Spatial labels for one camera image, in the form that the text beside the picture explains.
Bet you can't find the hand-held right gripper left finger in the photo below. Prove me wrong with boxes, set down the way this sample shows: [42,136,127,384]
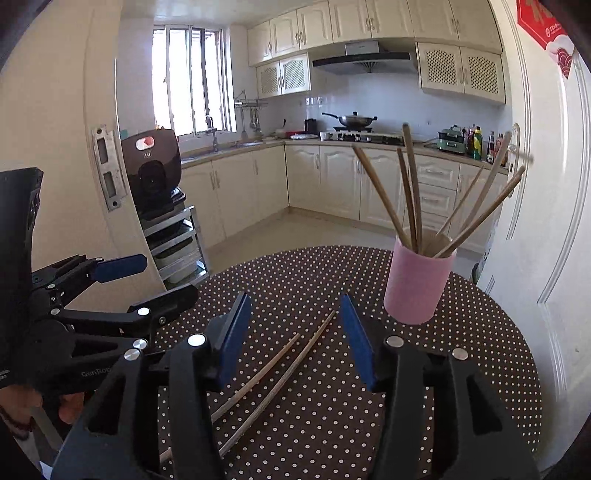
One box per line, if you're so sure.
[51,291,252,480]

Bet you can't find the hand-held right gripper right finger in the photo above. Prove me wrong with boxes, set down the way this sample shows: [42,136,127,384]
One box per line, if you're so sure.
[339,293,541,480]

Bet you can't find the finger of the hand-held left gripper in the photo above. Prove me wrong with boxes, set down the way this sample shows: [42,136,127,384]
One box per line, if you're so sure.
[41,284,200,393]
[31,253,148,305]

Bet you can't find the single wooden chopstick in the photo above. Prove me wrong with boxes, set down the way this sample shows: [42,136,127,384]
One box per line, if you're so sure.
[159,333,302,462]
[217,309,337,459]

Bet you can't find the pink cup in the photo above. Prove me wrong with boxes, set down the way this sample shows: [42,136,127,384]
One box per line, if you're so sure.
[383,231,458,325]

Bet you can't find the bunch of wooden chopsticks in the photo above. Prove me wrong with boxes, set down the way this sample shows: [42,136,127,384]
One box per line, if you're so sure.
[352,122,527,259]

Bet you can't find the person's left hand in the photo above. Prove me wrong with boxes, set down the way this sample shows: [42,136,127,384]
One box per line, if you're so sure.
[0,384,86,439]

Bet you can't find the metal storage rack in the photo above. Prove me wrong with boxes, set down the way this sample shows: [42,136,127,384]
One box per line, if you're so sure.
[141,205,208,291]

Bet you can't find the brown polka-dot tablecloth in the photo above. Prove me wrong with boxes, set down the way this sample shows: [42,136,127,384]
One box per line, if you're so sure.
[152,246,542,480]

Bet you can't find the black air fryer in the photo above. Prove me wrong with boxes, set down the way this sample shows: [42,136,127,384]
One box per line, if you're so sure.
[121,129,183,220]

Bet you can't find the metal door strike plate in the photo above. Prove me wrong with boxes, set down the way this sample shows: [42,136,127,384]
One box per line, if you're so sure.
[91,126,127,210]

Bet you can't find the cream kitchen base cabinets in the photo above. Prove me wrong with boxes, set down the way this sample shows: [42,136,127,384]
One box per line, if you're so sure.
[180,141,509,252]

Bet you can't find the grey kitchen countertop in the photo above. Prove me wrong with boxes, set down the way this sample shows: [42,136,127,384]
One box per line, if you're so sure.
[180,136,509,174]

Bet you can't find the kitchen window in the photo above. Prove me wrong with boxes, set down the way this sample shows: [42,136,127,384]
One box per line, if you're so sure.
[152,25,232,137]

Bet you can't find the gas stove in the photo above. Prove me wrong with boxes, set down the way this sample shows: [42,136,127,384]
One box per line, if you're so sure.
[330,129,402,144]

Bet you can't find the hanging utensil rack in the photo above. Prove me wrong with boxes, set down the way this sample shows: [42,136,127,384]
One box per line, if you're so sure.
[234,99,269,139]

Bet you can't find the black wok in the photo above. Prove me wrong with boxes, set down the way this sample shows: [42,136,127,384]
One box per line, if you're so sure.
[322,111,378,130]

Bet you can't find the green countertop appliance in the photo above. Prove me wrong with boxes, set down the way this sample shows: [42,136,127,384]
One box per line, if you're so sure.
[436,126,468,153]

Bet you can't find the white door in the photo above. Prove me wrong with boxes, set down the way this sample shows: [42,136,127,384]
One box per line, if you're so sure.
[475,0,591,472]

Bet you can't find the row of condiment bottles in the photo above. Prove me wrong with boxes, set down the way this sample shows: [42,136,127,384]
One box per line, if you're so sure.
[465,124,509,167]

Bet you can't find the range hood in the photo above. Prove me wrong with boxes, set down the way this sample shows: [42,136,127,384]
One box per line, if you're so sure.
[311,41,416,75]

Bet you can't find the cream upper kitchen cabinets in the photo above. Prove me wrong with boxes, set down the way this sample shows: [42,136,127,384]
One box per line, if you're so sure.
[247,0,506,104]

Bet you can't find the metal door handle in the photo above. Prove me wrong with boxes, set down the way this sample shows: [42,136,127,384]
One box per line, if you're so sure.
[507,122,534,167]

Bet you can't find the red wall poster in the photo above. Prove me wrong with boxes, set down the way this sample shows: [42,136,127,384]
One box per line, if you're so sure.
[516,0,583,79]

